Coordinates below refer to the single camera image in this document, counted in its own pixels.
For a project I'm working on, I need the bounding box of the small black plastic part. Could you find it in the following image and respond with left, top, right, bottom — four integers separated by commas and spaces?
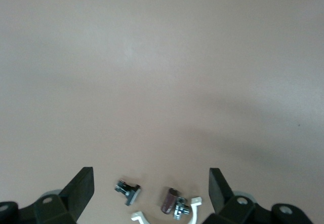
114, 178, 142, 207

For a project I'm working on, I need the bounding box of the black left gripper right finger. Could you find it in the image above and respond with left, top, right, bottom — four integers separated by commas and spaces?
202, 167, 313, 224

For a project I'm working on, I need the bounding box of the white C-shaped clamp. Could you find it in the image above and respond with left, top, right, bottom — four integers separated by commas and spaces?
131, 196, 203, 224

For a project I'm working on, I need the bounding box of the silver metal bolt fitting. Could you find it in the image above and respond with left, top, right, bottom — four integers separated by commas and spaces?
173, 197, 191, 220

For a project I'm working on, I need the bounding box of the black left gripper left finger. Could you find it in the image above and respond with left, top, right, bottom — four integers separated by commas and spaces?
0, 167, 95, 224

